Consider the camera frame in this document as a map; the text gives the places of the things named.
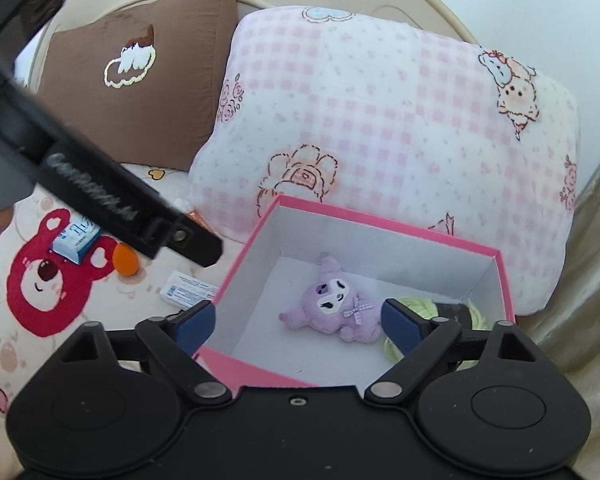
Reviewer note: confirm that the pink checkered pillow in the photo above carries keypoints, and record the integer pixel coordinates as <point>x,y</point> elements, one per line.
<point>380,110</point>

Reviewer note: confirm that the pink cardboard box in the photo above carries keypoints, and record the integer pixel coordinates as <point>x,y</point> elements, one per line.
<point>290,240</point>

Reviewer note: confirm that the brown pillow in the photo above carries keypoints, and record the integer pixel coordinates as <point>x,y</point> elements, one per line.
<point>155,110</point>

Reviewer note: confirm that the purple plush toy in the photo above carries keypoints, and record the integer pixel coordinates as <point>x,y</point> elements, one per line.
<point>325,305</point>

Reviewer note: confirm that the clear box with orange label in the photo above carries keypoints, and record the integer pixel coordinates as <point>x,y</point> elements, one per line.
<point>196,217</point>

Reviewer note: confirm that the green yarn ball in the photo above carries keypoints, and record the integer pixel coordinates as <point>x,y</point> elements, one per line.
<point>477,316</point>

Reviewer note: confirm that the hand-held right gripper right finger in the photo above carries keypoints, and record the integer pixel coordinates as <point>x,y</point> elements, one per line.
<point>402,327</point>

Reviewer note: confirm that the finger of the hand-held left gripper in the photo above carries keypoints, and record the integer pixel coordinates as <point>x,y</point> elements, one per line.
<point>200,247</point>

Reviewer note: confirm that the blue wet wipes packet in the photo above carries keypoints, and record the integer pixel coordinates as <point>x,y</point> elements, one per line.
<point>75,242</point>

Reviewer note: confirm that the orange makeup sponge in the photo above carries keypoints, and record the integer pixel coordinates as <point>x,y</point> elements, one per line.
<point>125,260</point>

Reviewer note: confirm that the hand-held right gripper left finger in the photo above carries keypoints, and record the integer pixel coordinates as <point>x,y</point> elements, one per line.
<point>195,327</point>

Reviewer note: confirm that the small white box blue label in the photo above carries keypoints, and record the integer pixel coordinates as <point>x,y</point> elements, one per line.
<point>185,291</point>

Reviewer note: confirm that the golden satin cloth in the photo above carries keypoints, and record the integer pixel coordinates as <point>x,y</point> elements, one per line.
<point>595,310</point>

